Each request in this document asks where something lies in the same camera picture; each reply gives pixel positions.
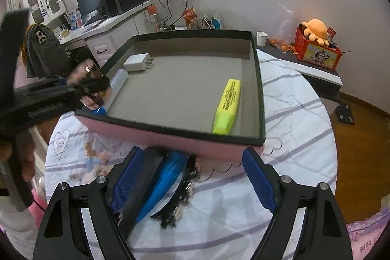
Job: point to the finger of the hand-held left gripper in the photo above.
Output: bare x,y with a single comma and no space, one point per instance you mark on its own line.
99,110
91,85

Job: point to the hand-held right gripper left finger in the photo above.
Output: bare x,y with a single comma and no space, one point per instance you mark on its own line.
126,183

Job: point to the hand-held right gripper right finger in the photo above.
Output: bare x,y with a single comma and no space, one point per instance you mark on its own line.
259,183

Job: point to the round tin rose gold lid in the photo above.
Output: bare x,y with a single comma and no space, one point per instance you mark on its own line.
86,69

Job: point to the black remote control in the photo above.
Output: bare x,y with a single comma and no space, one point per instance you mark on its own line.
143,187

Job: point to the blue highlighter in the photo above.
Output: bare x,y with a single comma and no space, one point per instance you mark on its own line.
164,183

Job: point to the pink doll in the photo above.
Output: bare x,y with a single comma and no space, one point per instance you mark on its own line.
94,161

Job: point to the white charger plug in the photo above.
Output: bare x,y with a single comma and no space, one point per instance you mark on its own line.
135,62

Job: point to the black decorated hair clip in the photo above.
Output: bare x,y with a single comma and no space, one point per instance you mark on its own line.
182,196

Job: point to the yellow highlighter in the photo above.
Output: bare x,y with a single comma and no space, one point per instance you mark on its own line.
227,107

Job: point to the pink box with dark rim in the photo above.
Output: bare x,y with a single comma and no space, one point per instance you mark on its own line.
182,80

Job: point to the person's left hand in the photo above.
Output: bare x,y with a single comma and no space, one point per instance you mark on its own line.
26,162

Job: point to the grey jacket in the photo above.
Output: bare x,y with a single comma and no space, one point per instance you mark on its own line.
45,46

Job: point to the white desk with drawers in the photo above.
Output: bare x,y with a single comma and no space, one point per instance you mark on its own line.
122,31

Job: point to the blue white carton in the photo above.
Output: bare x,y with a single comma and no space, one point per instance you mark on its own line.
73,18

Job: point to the pink bedding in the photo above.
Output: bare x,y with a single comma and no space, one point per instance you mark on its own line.
38,208

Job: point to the bottle with orange cap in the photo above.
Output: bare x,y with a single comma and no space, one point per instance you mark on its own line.
153,10

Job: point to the white glass door cabinet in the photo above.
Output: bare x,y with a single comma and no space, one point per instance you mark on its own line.
36,1

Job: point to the black floor scale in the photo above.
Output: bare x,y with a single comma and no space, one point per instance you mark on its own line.
345,113

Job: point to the pink printed blanket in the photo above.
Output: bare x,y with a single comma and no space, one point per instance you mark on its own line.
365,232

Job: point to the red snack bag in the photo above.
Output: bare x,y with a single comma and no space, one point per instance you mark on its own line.
189,16

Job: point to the pile of small oranges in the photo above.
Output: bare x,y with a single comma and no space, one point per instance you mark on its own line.
283,46

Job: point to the blue and white bag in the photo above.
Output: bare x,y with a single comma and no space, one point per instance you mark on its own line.
218,21

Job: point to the red printed box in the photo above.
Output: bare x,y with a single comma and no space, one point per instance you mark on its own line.
317,54

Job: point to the white paper cup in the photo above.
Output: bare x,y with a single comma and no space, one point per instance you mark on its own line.
262,39

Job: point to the clear plastic bag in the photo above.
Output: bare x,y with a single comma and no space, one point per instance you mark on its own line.
286,22

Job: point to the orange plush octopus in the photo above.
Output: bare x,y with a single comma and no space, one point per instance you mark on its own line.
317,28

